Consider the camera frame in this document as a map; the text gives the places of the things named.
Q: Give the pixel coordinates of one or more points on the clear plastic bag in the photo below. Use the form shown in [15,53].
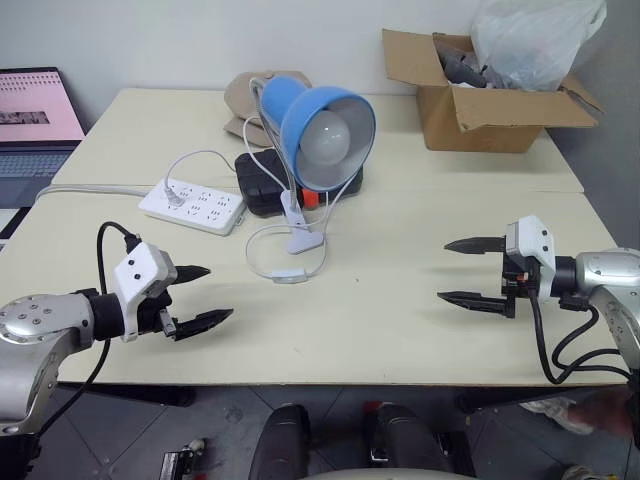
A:
[525,40]

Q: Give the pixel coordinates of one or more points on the white power strip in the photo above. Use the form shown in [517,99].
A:
[210,210]

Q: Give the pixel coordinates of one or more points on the brown cardboard box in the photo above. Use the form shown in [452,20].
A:
[475,125]

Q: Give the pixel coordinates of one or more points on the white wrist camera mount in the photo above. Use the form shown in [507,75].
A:
[140,270]
[537,240]

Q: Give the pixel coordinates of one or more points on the dark rounded shape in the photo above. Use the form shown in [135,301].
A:
[410,440]
[280,440]

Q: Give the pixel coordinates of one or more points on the dark grey clutter in box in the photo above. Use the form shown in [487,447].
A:
[460,65]

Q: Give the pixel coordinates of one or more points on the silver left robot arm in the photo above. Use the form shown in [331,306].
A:
[30,320]

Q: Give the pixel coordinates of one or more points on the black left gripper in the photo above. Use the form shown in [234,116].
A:
[152,315]

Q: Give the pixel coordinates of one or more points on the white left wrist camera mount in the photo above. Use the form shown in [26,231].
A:
[140,270]

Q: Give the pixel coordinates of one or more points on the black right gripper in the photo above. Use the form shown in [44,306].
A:
[520,280]

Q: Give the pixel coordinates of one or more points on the black case with orange latch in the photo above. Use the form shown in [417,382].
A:
[255,182]

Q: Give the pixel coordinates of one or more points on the blue clip desk lamp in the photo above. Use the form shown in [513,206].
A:
[295,110]

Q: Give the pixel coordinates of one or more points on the beige cap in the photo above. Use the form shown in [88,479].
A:
[240,95]

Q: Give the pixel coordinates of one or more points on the white round light bulb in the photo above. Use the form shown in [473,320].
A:
[325,137]

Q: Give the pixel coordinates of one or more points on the white power plug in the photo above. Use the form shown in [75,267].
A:
[174,196]

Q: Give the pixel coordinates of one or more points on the laptop with pink screen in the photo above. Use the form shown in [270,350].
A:
[35,110]

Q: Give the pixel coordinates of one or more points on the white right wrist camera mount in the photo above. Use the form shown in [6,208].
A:
[537,240]

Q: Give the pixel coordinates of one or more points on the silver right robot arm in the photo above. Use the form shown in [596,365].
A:
[605,272]

